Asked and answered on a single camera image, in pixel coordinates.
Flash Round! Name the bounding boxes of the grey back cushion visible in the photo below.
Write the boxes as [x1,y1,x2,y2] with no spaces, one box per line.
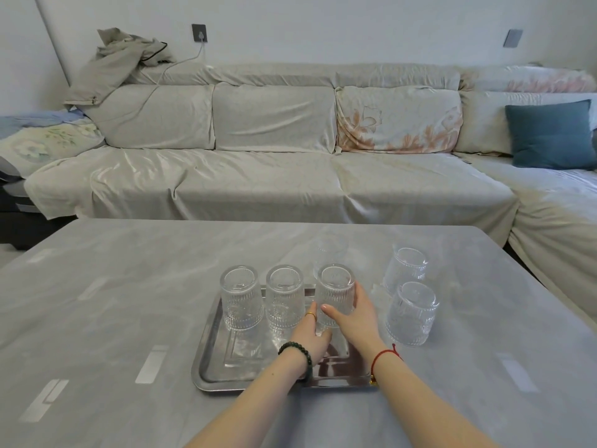
[454,90,597,157]
[85,83,215,151]
[213,82,338,154]

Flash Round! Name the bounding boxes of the floral headrest cover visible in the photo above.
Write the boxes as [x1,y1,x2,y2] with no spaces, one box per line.
[459,64,597,94]

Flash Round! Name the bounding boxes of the person's left forearm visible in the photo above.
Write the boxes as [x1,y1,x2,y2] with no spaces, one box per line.
[184,354,304,448]

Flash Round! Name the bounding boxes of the person's right forearm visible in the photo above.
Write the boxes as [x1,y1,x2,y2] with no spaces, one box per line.
[371,352,497,448]

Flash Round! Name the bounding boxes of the person's right hand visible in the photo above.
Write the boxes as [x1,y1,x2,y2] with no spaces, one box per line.
[321,281,391,358]

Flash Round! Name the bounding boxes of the grey covered sofa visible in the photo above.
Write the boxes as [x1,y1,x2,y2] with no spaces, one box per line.
[23,63,597,324]

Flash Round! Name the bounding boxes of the light blue cloth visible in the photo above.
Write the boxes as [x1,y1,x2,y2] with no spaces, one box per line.
[0,109,88,141]

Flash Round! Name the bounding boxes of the silver metal tray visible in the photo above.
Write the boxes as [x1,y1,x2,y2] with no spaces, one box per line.
[191,284,381,393]

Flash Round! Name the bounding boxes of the teal throw pillow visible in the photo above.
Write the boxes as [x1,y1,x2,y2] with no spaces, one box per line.
[505,99,597,171]

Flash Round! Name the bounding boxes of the white charging cable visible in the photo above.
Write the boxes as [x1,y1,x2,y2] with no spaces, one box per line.
[139,41,205,118]

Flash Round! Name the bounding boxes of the beige jacket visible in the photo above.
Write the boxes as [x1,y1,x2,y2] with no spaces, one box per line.
[63,27,176,108]

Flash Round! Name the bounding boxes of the person's left hand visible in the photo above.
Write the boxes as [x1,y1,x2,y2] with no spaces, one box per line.
[285,300,333,369]

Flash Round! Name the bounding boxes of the dark sofa base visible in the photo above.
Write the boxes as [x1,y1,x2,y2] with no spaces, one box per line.
[0,174,51,251]

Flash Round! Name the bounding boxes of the clear ribbed drinking glass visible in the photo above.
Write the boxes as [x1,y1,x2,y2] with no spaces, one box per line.
[313,263,356,330]
[385,281,440,348]
[383,247,429,295]
[220,264,265,331]
[264,264,305,334]

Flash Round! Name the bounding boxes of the floral back cushion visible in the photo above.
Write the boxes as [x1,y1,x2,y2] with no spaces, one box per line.
[335,86,464,155]

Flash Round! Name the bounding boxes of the red string bracelet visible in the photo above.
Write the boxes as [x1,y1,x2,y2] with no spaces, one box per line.
[370,343,403,386]

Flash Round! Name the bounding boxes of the floral blanket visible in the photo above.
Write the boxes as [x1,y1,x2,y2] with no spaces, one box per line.
[0,120,106,179]

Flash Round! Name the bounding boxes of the dark green bead bracelet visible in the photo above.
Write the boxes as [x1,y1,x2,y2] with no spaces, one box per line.
[278,341,314,382]

